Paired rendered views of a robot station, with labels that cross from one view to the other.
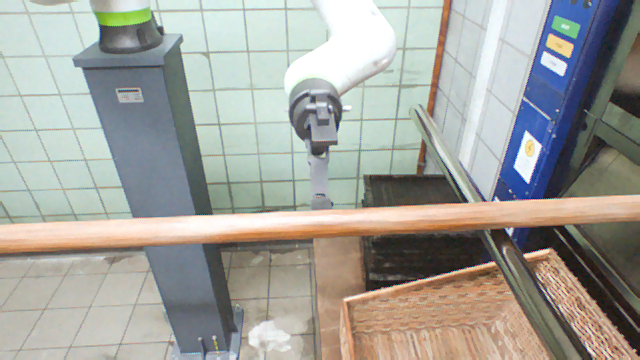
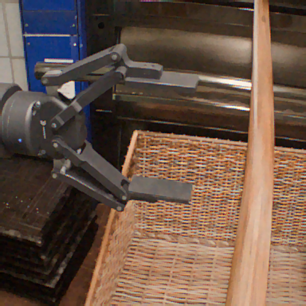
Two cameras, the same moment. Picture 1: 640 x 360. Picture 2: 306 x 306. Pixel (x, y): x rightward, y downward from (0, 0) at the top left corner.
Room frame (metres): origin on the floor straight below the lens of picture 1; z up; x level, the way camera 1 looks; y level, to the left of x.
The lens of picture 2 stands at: (0.33, 0.42, 1.46)
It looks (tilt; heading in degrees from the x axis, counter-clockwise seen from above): 35 degrees down; 286
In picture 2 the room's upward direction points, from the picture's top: straight up
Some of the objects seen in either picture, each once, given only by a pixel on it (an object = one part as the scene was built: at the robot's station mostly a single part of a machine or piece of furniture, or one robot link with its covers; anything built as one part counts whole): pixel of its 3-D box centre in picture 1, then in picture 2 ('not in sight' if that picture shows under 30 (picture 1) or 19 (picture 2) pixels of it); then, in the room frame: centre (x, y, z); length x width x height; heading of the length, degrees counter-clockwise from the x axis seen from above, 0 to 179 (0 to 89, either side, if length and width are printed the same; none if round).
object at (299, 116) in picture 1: (317, 128); (47, 124); (0.57, 0.01, 1.18); 0.09 x 0.07 x 0.08; 4
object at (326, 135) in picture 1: (323, 128); (162, 80); (0.44, 0.00, 1.25); 0.07 x 0.03 x 0.01; 4
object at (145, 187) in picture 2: (321, 214); (160, 190); (0.44, 0.00, 1.12); 0.07 x 0.03 x 0.01; 4
